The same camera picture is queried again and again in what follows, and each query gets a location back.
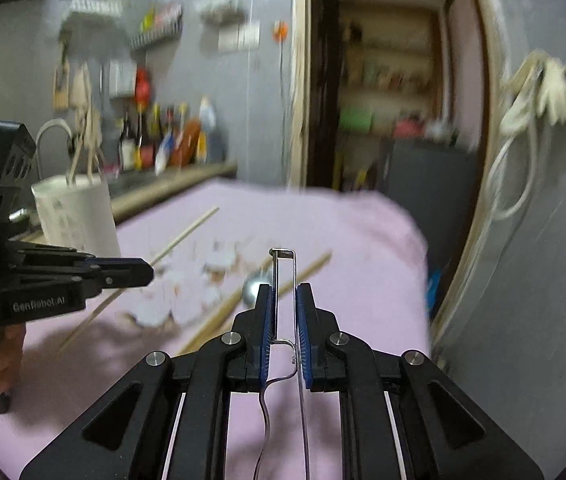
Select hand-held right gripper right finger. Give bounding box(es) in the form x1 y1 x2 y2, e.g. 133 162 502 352
295 282 546 480

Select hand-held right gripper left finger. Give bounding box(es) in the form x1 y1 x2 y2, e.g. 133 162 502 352
19 282 276 480

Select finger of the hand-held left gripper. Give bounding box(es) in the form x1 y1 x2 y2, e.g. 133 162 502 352
8 240 155 274
10 260 155 302

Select white plastic utensil holder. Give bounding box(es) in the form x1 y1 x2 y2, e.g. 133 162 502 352
30 174 122 261

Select metal spoon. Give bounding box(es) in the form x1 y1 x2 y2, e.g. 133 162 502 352
241 270 272 309

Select metal wire utensil handle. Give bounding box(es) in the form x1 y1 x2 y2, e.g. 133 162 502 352
254 248 312 480

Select person's left hand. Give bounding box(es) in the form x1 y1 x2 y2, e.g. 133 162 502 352
0 323 27 396

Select pink floral blanket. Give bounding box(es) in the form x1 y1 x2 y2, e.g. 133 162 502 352
0 180 432 480

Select steel faucet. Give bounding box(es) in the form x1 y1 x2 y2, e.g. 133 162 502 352
34 118 102 177

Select dark pump bottle white label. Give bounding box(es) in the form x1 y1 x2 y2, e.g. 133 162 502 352
119 112 137 171

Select dark sauce bottle yellow label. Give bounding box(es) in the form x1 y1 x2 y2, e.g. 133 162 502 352
136 104 157 170

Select beige hanging towel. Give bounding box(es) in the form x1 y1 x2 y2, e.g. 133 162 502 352
70 61 102 147

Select orange snack bag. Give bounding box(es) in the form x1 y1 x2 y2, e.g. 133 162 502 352
155 118 203 171

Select wooden cutting board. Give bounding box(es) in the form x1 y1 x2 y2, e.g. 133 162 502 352
52 61 70 110

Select red plastic bag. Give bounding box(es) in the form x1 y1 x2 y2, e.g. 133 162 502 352
134 68 154 106

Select grey cabinet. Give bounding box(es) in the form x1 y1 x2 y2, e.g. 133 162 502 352
379 137 482 282

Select green box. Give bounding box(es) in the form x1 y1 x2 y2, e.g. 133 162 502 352
340 108 374 132

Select red cloth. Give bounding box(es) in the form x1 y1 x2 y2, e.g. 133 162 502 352
393 118 426 139

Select red snack packet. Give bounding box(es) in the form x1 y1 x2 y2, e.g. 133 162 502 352
155 3 183 24

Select clear bag of dried goods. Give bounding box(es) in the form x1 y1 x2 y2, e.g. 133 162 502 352
196 0 245 24

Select wooden shelf unit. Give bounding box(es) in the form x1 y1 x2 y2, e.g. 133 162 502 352
337 1 440 134

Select cream rubber gloves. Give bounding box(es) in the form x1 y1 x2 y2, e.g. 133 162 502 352
537 56 566 124

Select white plastic wall box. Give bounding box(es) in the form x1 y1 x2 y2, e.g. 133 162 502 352
108 59 137 97

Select white slotted wall basket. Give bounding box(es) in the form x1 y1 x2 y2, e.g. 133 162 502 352
64 0 124 19

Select worn wooden door frame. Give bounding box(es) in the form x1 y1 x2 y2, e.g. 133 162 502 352
289 0 502 377

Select thin white cable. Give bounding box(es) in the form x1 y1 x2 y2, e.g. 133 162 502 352
277 41 290 113

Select white wall switch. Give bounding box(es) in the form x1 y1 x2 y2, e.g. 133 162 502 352
218 27 240 53

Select white wall socket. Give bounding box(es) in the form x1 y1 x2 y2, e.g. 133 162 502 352
239 23 260 50

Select white hose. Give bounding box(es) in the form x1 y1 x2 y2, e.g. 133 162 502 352
484 50 544 222

